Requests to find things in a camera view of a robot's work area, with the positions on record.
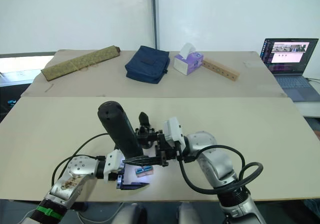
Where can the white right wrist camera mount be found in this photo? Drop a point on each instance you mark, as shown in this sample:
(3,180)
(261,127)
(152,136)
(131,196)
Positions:
(173,130)

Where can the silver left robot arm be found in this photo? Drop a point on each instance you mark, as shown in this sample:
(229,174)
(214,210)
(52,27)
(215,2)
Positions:
(75,169)

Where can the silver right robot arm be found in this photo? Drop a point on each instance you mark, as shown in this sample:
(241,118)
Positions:
(215,156)

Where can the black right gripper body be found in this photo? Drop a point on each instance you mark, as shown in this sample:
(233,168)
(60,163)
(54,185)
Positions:
(167,153)

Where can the grey open laptop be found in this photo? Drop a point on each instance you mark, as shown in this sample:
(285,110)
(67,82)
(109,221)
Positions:
(290,59)

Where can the white tissue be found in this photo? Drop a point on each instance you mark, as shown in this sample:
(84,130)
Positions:
(187,50)

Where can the black pointed finger piece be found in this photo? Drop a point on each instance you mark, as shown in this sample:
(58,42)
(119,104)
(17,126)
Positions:
(144,119)

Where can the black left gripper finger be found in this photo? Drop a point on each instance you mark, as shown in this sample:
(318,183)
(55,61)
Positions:
(133,185)

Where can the grey vertical partition post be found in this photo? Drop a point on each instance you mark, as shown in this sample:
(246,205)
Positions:
(155,17)

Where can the olive gold fabric roll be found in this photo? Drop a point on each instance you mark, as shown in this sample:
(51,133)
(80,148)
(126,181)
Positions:
(80,62)

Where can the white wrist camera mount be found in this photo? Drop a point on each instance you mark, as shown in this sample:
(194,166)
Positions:
(173,130)
(113,164)

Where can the dark rounded shape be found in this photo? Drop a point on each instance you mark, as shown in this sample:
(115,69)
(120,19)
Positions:
(132,214)

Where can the wooden block with holes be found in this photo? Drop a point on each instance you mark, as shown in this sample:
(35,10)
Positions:
(220,70)

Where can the black electric screwdriver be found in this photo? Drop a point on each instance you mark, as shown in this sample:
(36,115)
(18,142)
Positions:
(117,129)

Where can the purple white tissue box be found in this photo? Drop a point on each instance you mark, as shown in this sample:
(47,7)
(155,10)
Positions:
(188,64)

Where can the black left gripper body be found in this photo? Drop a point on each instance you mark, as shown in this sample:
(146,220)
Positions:
(119,181)

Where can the black gripper body workpiece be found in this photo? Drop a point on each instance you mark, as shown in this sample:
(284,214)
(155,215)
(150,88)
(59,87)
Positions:
(143,136)

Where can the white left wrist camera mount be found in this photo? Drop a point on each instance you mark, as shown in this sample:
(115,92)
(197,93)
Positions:
(113,164)

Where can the beige table cover sheet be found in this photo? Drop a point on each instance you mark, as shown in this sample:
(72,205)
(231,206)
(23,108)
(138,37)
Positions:
(212,89)

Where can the navy blue zip pouch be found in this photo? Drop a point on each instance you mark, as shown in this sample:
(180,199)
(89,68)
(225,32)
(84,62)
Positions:
(147,65)

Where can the dark glossy side table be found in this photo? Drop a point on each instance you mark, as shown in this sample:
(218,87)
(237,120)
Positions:
(15,84)

